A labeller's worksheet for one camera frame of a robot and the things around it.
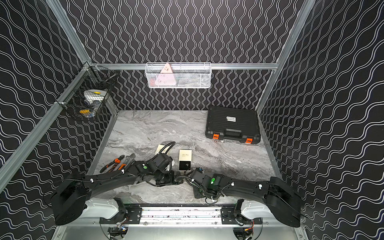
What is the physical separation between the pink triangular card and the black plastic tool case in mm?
373

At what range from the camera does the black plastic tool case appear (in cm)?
100

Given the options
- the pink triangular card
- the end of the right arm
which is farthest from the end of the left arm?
the pink triangular card

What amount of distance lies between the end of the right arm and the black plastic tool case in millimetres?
407

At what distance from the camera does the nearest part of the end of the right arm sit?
1.92ft

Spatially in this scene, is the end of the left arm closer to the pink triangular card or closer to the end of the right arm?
the end of the right arm
